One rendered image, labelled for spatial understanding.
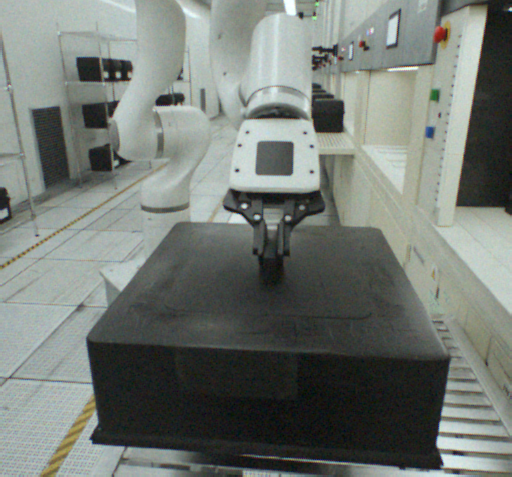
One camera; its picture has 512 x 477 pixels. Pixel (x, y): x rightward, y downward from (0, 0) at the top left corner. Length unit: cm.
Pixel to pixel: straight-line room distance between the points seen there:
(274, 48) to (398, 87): 215
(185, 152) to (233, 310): 67
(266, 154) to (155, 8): 50
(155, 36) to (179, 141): 22
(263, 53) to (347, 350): 38
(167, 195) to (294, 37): 54
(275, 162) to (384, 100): 223
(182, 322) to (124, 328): 5
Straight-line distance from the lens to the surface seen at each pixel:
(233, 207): 47
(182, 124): 99
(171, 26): 92
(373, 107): 267
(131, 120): 94
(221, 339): 34
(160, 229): 102
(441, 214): 121
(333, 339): 35
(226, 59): 66
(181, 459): 66
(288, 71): 54
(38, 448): 187
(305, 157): 47
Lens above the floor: 125
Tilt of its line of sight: 19 degrees down
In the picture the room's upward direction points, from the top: straight up
